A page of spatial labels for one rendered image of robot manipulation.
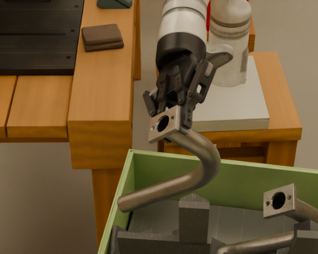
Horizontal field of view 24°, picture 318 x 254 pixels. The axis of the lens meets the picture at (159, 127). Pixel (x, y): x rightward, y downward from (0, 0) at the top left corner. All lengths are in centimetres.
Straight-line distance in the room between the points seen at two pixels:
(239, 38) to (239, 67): 9
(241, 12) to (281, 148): 34
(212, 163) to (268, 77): 81
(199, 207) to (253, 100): 68
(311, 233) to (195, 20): 36
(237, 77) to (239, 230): 43
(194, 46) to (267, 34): 257
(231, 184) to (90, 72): 50
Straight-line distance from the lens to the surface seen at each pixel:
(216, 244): 130
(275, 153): 176
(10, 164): 291
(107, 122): 164
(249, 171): 145
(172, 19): 112
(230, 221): 148
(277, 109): 176
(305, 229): 109
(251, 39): 213
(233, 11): 163
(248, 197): 150
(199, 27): 111
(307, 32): 370
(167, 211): 150
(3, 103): 175
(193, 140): 104
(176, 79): 106
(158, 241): 119
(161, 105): 107
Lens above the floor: 192
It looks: 39 degrees down
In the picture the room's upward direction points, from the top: straight up
